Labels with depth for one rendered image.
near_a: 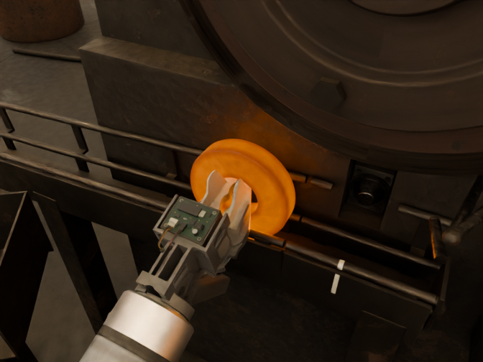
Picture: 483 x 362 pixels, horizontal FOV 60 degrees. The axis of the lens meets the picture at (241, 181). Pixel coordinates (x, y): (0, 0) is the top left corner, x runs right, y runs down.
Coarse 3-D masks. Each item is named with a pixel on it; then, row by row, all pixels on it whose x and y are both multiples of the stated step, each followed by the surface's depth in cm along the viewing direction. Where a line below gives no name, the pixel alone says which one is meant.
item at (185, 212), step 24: (168, 216) 48; (192, 216) 48; (216, 216) 48; (168, 240) 46; (192, 240) 46; (216, 240) 50; (168, 264) 45; (192, 264) 47; (216, 264) 49; (144, 288) 45; (168, 288) 43; (192, 312) 47
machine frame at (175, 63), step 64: (128, 0) 63; (128, 64) 63; (192, 64) 61; (128, 128) 72; (192, 128) 65; (256, 128) 59; (192, 192) 74; (320, 192) 61; (448, 192) 51; (384, 256) 62; (192, 320) 105; (256, 320) 91; (320, 320) 80; (448, 320) 64
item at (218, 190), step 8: (216, 176) 54; (208, 184) 53; (216, 184) 55; (224, 184) 57; (232, 184) 57; (208, 192) 54; (216, 192) 56; (224, 192) 56; (208, 200) 55; (216, 200) 56; (224, 200) 57; (216, 208) 55
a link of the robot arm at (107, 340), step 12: (96, 336) 43; (108, 336) 42; (120, 336) 42; (96, 348) 42; (108, 348) 41; (120, 348) 41; (132, 348) 41; (144, 348) 41; (84, 360) 42; (96, 360) 41; (108, 360) 40; (120, 360) 40; (132, 360) 41; (144, 360) 41; (156, 360) 42
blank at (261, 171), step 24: (216, 144) 57; (240, 144) 55; (192, 168) 59; (216, 168) 57; (240, 168) 55; (264, 168) 53; (264, 192) 56; (288, 192) 55; (264, 216) 58; (288, 216) 57
